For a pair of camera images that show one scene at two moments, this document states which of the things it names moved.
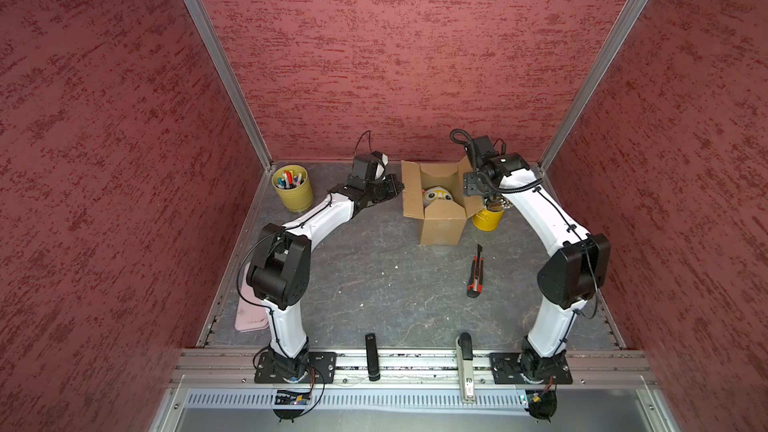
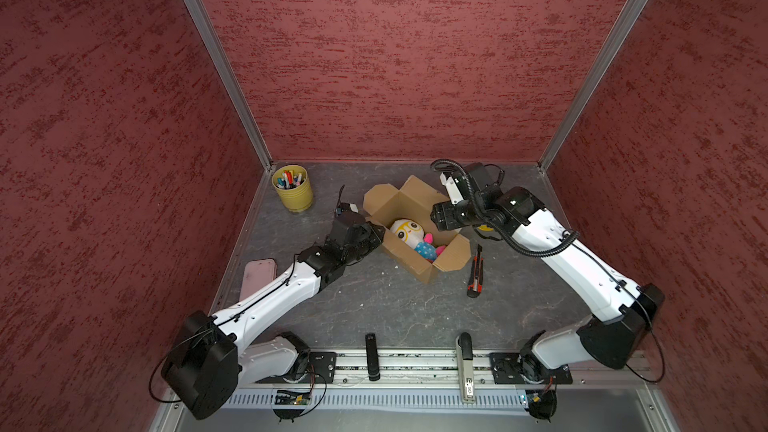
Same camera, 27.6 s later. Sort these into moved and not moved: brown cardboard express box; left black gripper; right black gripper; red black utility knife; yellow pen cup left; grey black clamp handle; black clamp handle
Moved: left black gripper; right black gripper; brown cardboard express box
Not moved: grey black clamp handle; yellow pen cup left; red black utility knife; black clamp handle
